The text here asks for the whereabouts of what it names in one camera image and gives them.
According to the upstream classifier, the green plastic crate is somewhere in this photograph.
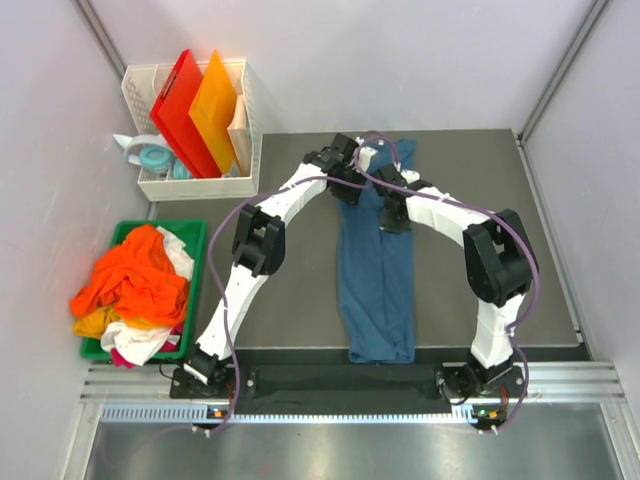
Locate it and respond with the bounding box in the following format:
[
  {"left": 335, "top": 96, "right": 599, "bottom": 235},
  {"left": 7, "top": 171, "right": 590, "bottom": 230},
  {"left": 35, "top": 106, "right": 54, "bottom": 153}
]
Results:
[{"left": 81, "top": 219, "right": 207, "bottom": 364}]

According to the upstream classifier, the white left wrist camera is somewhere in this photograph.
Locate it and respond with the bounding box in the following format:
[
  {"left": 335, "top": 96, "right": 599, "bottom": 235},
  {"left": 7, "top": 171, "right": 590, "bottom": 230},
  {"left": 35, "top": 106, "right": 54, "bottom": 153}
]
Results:
[{"left": 352, "top": 136, "right": 378, "bottom": 172}]

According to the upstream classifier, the yellow t-shirt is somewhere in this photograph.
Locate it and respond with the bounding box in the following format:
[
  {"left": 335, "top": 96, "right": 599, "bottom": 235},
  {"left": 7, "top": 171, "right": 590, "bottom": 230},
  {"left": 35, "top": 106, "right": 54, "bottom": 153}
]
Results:
[{"left": 72, "top": 305, "right": 121, "bottom": 340}]

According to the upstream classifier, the orange plastic board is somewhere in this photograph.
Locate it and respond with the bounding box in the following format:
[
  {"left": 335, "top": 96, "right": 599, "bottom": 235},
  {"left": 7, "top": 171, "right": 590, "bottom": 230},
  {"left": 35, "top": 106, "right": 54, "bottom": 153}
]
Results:
[{"left": 189, "top": 50, "right": 238, "bottom": 175}]

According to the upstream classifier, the white slotted storage basket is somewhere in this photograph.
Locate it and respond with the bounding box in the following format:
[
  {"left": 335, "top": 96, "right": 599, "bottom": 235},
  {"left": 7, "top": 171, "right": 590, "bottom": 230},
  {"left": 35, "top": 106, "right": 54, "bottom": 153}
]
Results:
[{"left": 121, "top": 60, "right": 263, "bottom": 202}]

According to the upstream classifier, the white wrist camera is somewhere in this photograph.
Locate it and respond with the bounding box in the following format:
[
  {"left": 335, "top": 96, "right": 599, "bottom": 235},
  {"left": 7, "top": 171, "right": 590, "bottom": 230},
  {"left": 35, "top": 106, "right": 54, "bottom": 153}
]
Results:
[
  {"left": 400, "top": 169, "right": 421, "bottom": 185},
  {"left": 352, "top": 136, "right": 378, "bottom": 172}
]

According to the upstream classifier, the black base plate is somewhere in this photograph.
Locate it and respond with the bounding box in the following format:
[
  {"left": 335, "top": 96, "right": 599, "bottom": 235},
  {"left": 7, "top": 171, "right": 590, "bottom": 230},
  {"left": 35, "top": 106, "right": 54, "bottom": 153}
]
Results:
[{"left": 169, "top": 348, "right": 524, "bottom": 414}]

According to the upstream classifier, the blue t-shirt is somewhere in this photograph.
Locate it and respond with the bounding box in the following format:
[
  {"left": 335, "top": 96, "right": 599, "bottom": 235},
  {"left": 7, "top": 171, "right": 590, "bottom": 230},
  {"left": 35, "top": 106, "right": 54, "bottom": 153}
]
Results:
[{"left": 335, "top": 137, "right": 419, "bottom": 365}]

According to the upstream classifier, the wooden board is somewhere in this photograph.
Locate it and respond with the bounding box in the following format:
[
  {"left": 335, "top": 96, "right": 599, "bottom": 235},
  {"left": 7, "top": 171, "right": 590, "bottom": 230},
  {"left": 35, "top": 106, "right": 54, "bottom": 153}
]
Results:
[{"left": 227, "top": 95, "right": 252, "bottom": 176}]

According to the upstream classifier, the red plastic board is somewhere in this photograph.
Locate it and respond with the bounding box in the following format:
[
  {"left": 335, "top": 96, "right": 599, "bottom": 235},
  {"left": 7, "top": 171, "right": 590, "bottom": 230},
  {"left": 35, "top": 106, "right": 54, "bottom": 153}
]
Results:
[{"left": 150, "top": 49, "right": 221, "bottom": 179}]

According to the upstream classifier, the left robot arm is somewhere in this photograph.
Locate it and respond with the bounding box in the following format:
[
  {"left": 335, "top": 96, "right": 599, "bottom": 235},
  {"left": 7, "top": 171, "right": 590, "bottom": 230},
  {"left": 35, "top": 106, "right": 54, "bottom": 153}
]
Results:
[{"left": 184, "top": 134, "right": 366, "bottom": 397}]

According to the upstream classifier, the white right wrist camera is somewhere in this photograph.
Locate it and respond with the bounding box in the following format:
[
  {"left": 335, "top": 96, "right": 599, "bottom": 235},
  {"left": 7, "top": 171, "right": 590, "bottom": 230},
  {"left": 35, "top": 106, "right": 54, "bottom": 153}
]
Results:
[{"left": 400, "top": 169, "right": 421, "bottom": 185}]

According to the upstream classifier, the orange t-shirt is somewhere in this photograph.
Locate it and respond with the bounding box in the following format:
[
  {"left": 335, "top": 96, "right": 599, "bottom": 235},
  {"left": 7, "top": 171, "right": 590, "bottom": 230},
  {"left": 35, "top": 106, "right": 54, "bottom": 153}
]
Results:
[{"left": 70, "top": 224, "right": 190, "bottom": 329}]

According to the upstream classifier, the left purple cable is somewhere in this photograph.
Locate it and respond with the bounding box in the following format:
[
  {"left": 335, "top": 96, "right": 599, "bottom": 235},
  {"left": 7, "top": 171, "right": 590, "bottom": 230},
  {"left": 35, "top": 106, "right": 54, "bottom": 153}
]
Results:
[{"left": 207, "top": 144, "right": 374, "bottom": 432}]

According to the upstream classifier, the pink cloth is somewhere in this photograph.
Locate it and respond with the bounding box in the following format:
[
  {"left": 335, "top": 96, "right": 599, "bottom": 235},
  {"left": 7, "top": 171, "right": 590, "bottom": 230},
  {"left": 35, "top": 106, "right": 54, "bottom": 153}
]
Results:
[{"left": 101, "top": 323, "right": 183, "bottom": 369}]

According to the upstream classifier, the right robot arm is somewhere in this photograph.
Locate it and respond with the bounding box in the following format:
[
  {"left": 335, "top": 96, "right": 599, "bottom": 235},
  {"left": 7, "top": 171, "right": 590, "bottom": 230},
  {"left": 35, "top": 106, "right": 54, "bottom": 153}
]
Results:
[{"left": 372, "top": 165, "right": 538, "bottom": 396}]

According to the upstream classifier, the aluminium frame rail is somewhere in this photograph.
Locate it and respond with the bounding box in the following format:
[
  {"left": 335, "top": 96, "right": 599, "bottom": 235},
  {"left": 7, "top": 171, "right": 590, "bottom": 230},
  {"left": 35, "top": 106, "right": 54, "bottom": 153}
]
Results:
[{"left": 80, "top": 361, "right": 625, "bottom": 403}]

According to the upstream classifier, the teal tape roll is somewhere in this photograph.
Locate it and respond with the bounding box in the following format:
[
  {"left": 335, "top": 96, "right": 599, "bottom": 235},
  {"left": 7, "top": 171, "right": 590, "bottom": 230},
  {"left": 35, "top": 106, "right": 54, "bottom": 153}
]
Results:
[{"left": 139, "top": 145, "right": 174, "bottom": 174}]

